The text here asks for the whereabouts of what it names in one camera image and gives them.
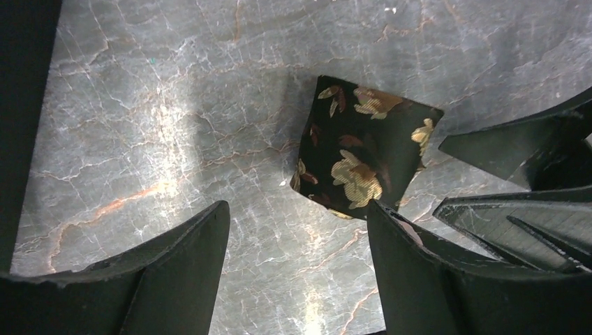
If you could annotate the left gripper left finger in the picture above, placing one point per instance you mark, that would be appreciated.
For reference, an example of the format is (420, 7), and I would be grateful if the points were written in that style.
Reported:
(166, 285)

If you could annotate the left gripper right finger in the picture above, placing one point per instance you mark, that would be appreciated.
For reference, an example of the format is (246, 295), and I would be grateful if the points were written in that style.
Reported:
(429, 285)

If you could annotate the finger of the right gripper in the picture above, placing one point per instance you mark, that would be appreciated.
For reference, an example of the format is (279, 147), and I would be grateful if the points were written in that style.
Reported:
(543, 151)
(545, 230)

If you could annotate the black gold floral tie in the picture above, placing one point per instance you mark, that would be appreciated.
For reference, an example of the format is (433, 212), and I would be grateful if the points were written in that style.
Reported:
(360, 144)

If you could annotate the black display box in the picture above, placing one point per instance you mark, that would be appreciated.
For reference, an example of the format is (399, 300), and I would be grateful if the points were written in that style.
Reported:
(28, 30)

